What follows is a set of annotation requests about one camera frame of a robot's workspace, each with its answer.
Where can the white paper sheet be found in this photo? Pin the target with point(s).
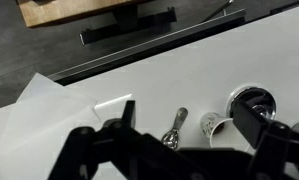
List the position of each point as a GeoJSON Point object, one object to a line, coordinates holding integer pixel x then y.
{"type": "Point", "coordinates": [39, 126]}

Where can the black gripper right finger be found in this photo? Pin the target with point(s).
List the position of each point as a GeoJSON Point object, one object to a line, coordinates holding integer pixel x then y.
{"type": "Point", "coordinates": [275, 150]}

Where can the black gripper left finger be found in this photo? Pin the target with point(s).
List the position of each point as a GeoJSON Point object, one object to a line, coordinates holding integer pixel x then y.
{"type": "Point", "coordinates": [89, 156]}

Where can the patterned paper cup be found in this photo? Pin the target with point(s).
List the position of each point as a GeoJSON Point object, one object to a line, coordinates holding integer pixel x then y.
{"type": "Point", "coordinates": [222, 135]}

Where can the metal coffee spoon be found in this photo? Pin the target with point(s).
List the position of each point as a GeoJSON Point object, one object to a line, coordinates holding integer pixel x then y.
{"type": "Point", "coordinates": [175, 128]}

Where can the wooden table top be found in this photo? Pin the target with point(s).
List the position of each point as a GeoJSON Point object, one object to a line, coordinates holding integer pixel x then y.
{"type": "Point", "coordinates": [62, 10]}

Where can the black table base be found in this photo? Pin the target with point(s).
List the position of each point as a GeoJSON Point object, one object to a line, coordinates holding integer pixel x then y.
{"type": "Point", "coordinates": [129, 23]}

